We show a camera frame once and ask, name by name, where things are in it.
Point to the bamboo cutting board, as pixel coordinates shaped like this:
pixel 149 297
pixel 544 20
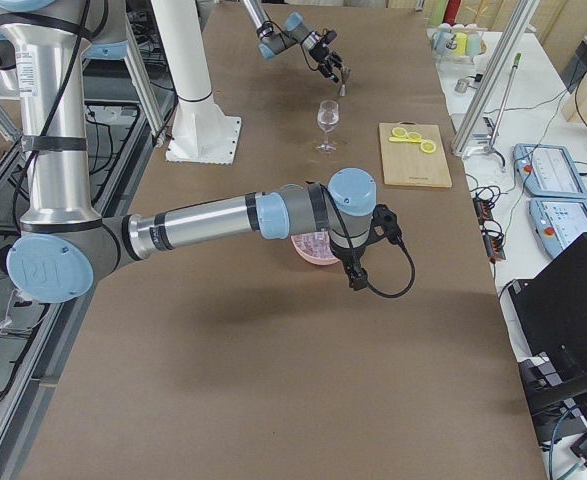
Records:
pixel 404 164

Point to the steel cylindrical weight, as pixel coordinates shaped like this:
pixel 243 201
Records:
pixel 462 85

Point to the long metal rod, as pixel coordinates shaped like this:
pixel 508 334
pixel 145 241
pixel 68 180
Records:
pixel 490 148

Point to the pink bowl of ice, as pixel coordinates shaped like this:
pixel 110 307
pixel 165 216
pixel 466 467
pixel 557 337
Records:
pixel 314 248

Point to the lemon slice near handle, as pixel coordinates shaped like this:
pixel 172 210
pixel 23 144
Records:
pixel 399 132

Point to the middle lemon slice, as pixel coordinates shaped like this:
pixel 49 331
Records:
pixel 414 137

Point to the far lemon slice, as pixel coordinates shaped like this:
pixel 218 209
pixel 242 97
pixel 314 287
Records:
pixel 428 147

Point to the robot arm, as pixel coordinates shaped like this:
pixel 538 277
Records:
pixel 273 39
pixel 65 245

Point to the yellow plastic stick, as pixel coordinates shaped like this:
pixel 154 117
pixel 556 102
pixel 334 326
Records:
pixel 395 139

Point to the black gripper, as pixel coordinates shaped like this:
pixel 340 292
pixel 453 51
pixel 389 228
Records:
pixel 322 57
pixel 348 256

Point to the blue teach pendant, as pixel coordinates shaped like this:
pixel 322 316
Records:
pixel 558 222
pixel 548 171

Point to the upper blue teach pendant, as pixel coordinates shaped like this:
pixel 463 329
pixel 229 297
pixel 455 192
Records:
pixel 548 171

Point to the black monitor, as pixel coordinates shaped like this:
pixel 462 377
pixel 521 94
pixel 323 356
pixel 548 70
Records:
pixel 552 310

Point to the lower blue teach pendant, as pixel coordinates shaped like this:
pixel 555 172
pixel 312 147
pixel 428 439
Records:
pixel 558 222

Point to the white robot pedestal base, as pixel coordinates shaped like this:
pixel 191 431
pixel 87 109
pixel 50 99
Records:
pixel 201 132

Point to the steel double jigger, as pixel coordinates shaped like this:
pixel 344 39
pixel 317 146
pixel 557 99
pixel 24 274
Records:
pixel 344 77

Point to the clear wine glass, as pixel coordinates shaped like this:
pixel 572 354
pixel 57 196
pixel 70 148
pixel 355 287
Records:
pixel 327 120

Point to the aluminium frame post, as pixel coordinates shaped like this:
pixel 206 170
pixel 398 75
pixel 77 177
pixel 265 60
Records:
pixel 502 54

